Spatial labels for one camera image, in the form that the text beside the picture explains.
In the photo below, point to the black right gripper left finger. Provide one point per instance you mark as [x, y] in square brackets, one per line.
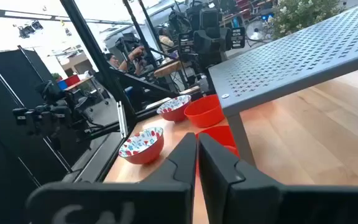
[166, 202]

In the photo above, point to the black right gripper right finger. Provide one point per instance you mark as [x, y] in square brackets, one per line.
[244, 199]

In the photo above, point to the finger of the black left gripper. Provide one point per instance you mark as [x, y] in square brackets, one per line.
[191, 42]
[233, 39]

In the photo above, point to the red bowl with floral inside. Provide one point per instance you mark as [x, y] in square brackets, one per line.
[145, 152]
[174, 113]

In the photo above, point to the plain red plastic bowl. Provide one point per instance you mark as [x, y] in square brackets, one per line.
[204, 113]
[217, 135]

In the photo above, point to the black background robot arm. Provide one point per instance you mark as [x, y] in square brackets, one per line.
[57, 115]

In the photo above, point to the white fan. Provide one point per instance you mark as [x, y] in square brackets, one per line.
[256, 30]

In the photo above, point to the person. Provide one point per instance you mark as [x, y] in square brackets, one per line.
[166, 42]
[113, 60]

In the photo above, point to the wooden background table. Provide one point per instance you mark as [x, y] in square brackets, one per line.
[166, 69]
[84, 82]

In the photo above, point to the grey perforated metal shelf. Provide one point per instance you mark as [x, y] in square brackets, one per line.
[291, 56]

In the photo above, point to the artificial green potted plant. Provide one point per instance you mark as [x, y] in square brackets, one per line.
[300, 18]

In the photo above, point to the red storage bin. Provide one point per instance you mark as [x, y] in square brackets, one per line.
[72, 81]

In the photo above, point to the blue storage bin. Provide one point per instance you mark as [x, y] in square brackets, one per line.
[62, 85]

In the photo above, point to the black ceiling spotlights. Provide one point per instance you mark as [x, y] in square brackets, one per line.
[26, 31]

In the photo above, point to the black folding partition screen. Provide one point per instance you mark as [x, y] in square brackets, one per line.
[2, 124]

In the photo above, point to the black aluminium rig frame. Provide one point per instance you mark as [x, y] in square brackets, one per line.
[95, 53]

